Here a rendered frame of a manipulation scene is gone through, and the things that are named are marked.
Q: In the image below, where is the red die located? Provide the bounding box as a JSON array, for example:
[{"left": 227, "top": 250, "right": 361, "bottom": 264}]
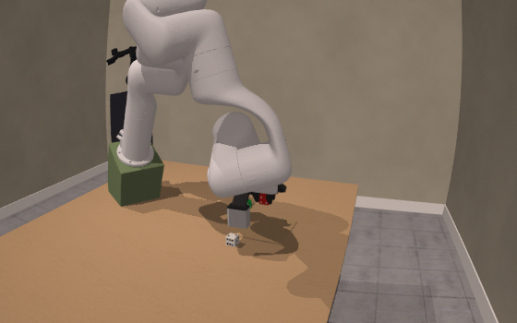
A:
[{"left": 259, "top": 194, "right": 269, "bottom": 205}]

